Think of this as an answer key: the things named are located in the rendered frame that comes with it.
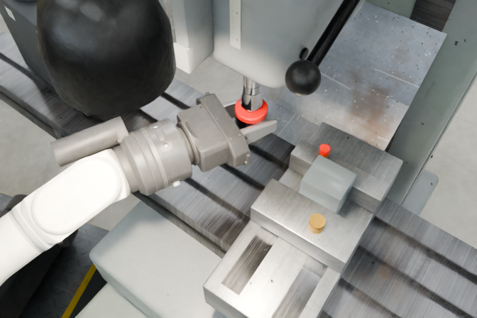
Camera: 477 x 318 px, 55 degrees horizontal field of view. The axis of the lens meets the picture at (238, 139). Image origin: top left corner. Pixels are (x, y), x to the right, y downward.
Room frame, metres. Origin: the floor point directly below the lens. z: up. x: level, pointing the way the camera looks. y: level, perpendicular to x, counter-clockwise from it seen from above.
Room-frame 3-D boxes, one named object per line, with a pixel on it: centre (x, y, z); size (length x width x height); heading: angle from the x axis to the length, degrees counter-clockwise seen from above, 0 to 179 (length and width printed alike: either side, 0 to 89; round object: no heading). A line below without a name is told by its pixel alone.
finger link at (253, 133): (0.40, -0.03, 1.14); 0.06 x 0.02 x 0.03; 118
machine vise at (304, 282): (0.32, -0.11, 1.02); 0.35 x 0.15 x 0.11; 146
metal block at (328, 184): (0.35, -0.13, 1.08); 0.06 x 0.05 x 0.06; 56
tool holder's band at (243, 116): (0.43, -0.02, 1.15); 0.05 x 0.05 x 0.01
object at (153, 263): (0.43, -0.02, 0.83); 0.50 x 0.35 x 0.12; 143
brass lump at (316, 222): (0.29, -0.11, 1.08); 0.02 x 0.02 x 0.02
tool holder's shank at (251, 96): (0.43, -0.02, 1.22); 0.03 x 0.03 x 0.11
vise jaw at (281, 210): (0.30, -0.10, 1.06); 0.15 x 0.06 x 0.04; 56
